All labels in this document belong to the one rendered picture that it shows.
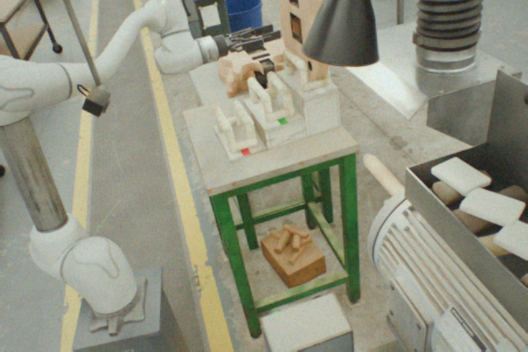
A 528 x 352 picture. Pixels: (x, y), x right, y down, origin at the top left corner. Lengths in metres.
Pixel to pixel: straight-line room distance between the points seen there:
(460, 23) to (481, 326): 0.45
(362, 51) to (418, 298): 0.40
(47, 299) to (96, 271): 1.44
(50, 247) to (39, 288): 1.39
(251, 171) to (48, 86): 0.73
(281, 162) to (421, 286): 0.97
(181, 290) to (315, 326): 1.68
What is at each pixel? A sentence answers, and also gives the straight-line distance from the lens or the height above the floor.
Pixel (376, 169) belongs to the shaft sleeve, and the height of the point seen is 1.26.
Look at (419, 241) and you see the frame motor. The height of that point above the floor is 1.33.
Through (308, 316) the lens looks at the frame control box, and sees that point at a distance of 0.94.
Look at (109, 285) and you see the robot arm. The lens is 1.48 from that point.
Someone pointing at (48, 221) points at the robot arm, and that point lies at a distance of 1.55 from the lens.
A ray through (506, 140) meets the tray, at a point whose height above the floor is 1.47.
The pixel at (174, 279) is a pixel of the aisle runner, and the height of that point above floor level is 0.00.
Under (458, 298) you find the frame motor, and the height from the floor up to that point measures 1.33.
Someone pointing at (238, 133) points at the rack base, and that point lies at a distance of 1.82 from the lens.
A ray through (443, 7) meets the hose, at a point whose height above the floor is 1.64.
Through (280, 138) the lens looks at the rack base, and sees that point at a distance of 1.70.
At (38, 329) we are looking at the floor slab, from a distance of 2.76.
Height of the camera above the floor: 1.89
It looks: 35 degrees down
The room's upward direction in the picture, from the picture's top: 10 degrees counter-clockwise
